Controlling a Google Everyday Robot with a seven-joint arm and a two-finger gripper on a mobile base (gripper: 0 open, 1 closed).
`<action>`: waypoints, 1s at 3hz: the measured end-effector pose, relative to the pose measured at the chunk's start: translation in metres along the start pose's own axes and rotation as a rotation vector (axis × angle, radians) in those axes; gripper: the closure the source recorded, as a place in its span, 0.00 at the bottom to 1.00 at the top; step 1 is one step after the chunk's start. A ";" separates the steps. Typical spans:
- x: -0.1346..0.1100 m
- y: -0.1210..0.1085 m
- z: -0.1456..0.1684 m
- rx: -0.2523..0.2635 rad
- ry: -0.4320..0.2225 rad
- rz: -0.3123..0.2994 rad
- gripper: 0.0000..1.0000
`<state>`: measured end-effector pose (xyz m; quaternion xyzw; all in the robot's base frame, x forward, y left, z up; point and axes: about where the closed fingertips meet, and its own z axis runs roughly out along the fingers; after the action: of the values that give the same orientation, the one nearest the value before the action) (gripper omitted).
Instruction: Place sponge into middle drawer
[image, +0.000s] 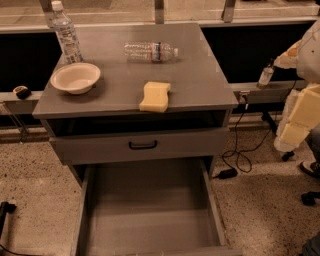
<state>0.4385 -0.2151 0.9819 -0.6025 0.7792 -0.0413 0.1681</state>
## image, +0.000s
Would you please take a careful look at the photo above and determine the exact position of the grey drawer cabinet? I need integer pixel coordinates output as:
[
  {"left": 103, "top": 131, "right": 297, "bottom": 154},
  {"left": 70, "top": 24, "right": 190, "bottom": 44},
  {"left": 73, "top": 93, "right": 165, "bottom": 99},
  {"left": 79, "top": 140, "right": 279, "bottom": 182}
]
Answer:
[{"left": 33, "top": 23, "right": 237, "bottom": 180}]

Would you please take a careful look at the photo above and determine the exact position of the black object at left edge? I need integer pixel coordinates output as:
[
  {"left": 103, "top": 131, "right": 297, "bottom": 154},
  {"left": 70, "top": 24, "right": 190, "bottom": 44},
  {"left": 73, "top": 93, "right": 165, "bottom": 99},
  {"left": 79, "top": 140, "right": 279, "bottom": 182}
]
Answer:
[{"left": 0, "top": 201, "right": 16, "bottom": 238}]

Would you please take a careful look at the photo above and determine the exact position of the black power cable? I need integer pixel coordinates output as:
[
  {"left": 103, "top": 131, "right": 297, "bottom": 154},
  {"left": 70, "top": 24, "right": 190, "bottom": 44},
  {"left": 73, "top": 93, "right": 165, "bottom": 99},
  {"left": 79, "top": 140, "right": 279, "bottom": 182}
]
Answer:
[{"left": 221, "top": 79, "right": 298, "bottom": 174}]

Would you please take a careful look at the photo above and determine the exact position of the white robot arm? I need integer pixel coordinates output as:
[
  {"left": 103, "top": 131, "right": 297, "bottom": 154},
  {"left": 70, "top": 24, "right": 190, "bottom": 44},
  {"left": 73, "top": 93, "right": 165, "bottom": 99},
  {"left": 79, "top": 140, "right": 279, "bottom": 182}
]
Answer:
[{"left": 274, "top": 20, "right": 320, "bottom": 152}]

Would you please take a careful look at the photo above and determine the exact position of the lying clear water bottle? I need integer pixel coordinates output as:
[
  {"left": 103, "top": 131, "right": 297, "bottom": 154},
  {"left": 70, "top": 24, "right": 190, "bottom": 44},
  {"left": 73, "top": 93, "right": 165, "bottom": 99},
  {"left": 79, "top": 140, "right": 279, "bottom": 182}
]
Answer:
[{"left": 124, "top": 41, "right": 179, "bottom": 62}]

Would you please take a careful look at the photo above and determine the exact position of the white paper bowl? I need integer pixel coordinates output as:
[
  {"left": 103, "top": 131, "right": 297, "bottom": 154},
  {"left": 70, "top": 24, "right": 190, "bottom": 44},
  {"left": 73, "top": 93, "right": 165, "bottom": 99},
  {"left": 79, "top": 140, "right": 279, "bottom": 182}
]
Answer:
[{"left": 50, "top": 63, "right": 101, "bottom": 95}]

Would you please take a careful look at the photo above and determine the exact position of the black drawer handle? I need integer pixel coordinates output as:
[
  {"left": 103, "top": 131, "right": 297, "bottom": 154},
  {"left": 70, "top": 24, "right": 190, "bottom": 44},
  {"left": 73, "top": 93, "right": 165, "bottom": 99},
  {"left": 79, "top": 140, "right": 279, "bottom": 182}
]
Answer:
[{"left": 128, "top": 140, "right": 158, "bottom": 150}]

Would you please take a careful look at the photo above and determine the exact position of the black chair caster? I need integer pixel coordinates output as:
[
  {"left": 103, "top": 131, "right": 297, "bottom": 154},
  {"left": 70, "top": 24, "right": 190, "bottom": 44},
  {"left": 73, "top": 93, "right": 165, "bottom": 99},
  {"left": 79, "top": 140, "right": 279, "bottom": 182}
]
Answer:
[{"left": 301, "top": 191, "right": 320, "bottom": 206}]

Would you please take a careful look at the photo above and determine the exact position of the grey middle drawer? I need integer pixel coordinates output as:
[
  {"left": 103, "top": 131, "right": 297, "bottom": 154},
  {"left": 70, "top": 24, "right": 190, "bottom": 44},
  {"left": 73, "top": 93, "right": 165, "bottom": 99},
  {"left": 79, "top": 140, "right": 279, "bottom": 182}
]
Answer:
[{"left": 50, "top": 127, "right": 229, "bottom": 165}]

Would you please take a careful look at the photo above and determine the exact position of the black power adapter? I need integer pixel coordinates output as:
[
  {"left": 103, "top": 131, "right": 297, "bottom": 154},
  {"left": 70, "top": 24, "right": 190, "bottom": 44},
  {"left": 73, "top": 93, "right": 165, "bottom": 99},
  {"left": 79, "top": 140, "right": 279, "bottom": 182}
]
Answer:
[{"left": 214, "top": 168, "right": 238, "bottom": 179}]

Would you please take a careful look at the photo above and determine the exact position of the yellow sponge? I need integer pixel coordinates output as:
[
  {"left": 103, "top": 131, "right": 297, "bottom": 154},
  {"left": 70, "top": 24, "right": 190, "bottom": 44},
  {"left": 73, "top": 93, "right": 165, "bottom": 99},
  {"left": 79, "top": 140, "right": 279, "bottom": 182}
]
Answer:
[{"left": 139, "top": 82, "right": 171, "bottom": 113}]

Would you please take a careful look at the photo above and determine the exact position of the upright clear water bottle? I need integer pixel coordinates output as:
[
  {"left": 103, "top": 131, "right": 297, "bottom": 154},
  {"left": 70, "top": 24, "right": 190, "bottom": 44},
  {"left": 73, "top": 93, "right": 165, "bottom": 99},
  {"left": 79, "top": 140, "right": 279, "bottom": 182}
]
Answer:
[{"left": 51, "top": 0, "right": 83, "bottom": 64}]

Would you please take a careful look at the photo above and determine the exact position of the black tape measure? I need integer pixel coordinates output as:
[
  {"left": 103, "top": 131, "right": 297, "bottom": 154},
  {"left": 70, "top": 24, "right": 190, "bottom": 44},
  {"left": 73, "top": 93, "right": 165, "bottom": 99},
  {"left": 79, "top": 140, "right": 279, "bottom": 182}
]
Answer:
[{"left": 13, "top": 85, "right": 31, "bottom": 99}]

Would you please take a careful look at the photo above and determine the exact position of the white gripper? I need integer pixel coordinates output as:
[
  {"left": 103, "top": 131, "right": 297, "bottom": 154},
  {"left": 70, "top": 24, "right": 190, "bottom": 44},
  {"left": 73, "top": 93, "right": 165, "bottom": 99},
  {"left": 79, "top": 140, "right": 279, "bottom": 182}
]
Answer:
[{"left": 274, "top": 84, "right": 320, "bottom": 152}]

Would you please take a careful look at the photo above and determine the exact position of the small bottle on ledge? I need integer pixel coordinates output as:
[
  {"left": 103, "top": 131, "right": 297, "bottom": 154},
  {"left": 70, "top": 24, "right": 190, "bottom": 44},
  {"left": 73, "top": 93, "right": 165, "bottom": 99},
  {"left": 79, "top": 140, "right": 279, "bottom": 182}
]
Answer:
[{"left": 257, "top": 59, "right": 275, "bottom": 88}]

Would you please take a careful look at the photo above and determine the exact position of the open grey bottom drawer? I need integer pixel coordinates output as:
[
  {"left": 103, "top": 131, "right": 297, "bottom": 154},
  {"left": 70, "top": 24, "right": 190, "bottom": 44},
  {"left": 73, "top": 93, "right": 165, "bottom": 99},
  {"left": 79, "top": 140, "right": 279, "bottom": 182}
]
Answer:
[{"left": 70, "top": 158, "right": 243, "bottom": 256}]

